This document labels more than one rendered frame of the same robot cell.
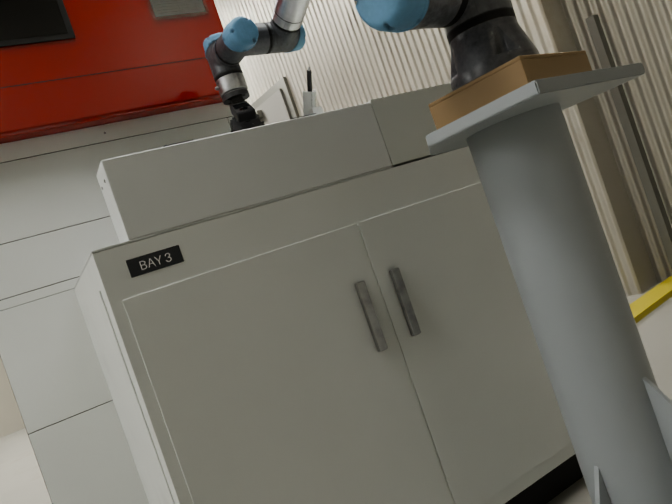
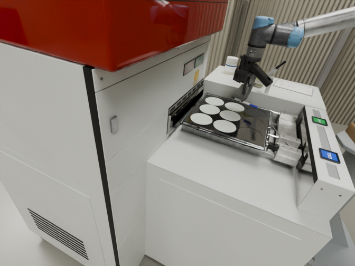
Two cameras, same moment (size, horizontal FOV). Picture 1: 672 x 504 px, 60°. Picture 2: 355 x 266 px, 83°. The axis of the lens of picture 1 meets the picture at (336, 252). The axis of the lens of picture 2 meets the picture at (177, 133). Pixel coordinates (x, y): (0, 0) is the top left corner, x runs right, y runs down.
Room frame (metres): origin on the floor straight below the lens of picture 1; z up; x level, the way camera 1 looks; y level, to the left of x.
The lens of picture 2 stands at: (1.00, 0.95, 1.36)
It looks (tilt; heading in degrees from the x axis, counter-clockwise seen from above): 35 degrees down; 319
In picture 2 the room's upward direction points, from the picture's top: 7 degrees clockwise
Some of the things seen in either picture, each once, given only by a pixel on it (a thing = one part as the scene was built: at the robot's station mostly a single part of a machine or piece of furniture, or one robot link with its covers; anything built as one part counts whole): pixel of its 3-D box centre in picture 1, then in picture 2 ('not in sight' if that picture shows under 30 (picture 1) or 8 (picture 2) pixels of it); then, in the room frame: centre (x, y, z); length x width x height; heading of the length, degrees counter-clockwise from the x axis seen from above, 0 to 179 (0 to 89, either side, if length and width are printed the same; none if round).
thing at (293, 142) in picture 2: not in sight; (288, 140); (1.22, 0.14, 0.89); 0.08 x 0.03 x 0.03; 28
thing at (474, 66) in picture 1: (488, 52); not in sight; (1.00, -0.36, 0.93); 0.15 x 0.15 x 0.10
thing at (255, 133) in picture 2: not in sight; (230, 115); (1.48, 0.21, 0.90); 0.34 x 0.34 x 0.01; 28
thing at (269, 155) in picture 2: not in sight; (233, 143); (1.37, 0.28, 0.84); 0.50 x 0.02 x 0.03; 28
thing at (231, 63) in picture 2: not in sight; (231, 65); (1.79, -0.13, 1.01); 0.07 x 0.07 x 0.10
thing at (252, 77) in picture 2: (242, 117); (247, 69); (1.52, 0.11, 1.10); 0.09 x 0.08 x 0.12; 11
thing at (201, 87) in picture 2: not in sight; (188, 105); (1.66, 0.32, 0.89); 0.44 x 0.02 x 0.10; 118
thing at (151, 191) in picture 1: (255, 170); (314, 150); (1.13, 0.09, 0.89); 0.55 x 0.09 x 0.14; 118
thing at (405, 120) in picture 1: (374, 158); (259, 94); (1.58, -0.18, 0.89); 0.62 x 0.35 x 0.14; 28
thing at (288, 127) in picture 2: not in sight; (286, 136); (1.26, 0.07, 0.87); 0.36 x 0.08 x 0.03; 118
